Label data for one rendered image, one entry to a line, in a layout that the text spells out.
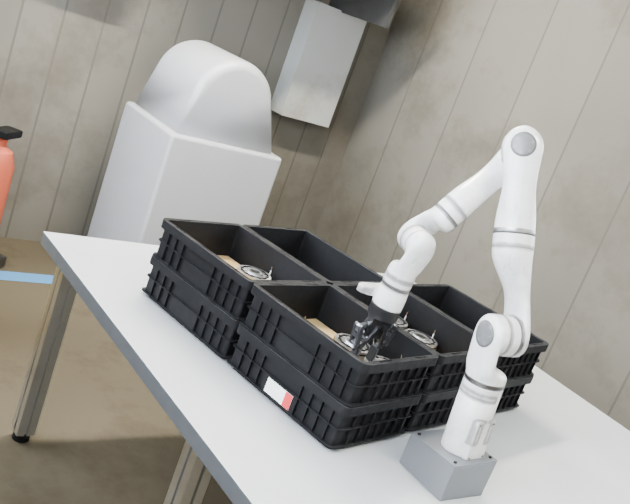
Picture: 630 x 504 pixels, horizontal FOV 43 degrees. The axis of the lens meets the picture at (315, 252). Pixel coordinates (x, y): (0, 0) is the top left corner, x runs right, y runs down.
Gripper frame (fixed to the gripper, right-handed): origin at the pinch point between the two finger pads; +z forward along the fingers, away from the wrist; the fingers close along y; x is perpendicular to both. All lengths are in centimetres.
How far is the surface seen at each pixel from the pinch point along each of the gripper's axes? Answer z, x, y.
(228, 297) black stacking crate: 4.0, 32.6, -18.0
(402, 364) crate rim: -5.7, -12.2, -1.3
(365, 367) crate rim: -5.9, -12.8, -14.6
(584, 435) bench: 16, -23, 88
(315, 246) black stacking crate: 2, 63, 37
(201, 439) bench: 17.2, -3.6, -43.2
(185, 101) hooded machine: -3, 197, 62
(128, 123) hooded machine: 23, 232, 59
